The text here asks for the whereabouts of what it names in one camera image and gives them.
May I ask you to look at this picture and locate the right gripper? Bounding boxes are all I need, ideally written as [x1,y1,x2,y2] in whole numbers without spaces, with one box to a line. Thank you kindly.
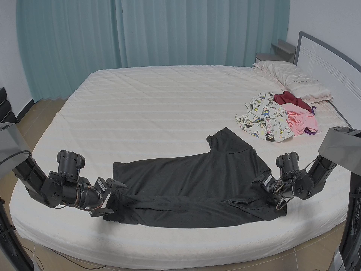
[261,174,278,195]

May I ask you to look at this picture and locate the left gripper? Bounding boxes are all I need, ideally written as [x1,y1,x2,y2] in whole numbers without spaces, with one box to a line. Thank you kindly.
[80,177,127,217]

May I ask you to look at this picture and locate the black T-shirt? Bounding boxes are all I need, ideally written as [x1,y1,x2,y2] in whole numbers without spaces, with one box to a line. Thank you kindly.
[103,127,288,227]

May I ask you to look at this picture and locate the bed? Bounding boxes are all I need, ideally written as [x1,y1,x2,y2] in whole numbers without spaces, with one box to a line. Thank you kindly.
[8,31,361,267]

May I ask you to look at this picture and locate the white printed garment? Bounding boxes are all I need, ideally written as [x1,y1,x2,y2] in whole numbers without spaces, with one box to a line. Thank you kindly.
[235,92,295,143]

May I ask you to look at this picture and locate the pink garment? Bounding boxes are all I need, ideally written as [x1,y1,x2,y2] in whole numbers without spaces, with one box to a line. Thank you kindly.
[282,103,319,137]

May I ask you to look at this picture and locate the purple garment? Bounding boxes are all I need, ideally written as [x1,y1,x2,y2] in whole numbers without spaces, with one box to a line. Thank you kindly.
[304,104,319,136]

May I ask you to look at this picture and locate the dark red garment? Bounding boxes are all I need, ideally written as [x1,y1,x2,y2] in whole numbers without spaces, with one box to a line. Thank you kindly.
[274,91,313,113]

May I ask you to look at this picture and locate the cream pillow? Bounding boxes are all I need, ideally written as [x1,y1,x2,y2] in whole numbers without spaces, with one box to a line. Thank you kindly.
[252,60,334,104]

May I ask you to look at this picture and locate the grey bedside table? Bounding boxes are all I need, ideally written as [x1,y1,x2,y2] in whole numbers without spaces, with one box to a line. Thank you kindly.
[255,38,297,65]

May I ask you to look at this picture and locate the blue-green curtain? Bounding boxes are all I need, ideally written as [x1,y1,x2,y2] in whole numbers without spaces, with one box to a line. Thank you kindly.
[118,0,291,67]
[17,0,127,101]

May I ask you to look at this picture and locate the thin black cable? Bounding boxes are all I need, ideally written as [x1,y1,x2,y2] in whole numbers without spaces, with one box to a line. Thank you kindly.
[17,246,109,269]

